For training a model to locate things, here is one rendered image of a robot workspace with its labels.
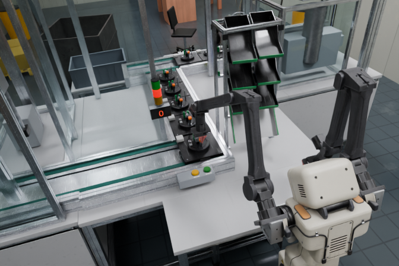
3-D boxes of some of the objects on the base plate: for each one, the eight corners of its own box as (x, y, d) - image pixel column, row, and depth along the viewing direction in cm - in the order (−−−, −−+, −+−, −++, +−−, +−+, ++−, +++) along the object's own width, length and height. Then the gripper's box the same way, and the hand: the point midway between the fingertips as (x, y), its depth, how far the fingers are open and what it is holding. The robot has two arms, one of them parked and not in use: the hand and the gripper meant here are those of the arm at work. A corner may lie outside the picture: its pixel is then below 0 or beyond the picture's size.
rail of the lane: (234, 170, 182) (234, 157, 176) (84, 211, 164) (78, 198, 158) (231, 164, 187) (231, 151, 181) (84, 203, 169) (78, 190, 163)
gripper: (193, 126, 162) (195, 148, 171) (211, 122, 164) (211, 143, 173) (189, 119, 167) (192, 141, 176) (206, 116, 169) (208, 137, 178)
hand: (201, 141), depth 174 cm, fingers closed
